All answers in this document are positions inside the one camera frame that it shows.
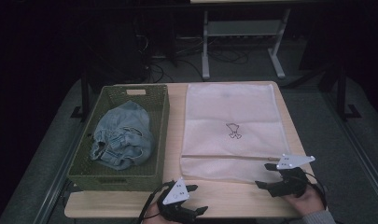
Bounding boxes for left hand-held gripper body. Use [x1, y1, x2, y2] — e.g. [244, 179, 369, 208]
[157, 177, 197, 224]

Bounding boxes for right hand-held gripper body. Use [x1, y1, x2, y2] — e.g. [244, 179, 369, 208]
[269, 153, 316, 198]

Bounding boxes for white mesh laundry bag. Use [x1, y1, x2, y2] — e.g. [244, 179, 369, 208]
[179, 82, 292, 185]

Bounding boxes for light blue denim jeans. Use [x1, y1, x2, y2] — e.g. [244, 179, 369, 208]
[89, 100, 156, 171]

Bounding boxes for green woven basket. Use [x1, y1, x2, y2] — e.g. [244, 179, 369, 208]
[67, 84, 171, 192]

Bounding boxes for person's right hand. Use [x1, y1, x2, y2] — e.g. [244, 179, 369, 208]
[283, 185, 327, 217]

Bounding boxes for person's left hand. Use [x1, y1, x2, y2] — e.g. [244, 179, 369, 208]
[143, 203, 179, 224]

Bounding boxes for black metal stand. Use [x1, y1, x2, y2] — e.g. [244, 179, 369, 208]
[331, 63, 362, 120]
[70, 69, 91, 120]

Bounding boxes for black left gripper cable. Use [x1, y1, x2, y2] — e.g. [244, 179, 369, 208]
[136, 181, 175, 224]

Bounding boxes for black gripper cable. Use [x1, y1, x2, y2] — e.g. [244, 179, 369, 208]
[136, 181, 175, 224]
[303, 172, 329, 210]

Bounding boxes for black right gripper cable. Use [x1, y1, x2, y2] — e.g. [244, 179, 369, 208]
[303, 172, 329, 210]

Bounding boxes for tangle of black floor cables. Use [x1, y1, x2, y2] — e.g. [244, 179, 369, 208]
[141, 32, 250, 84]

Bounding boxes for white metal desk frame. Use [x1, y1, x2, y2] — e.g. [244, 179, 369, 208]
[201, 8, 292, 80]

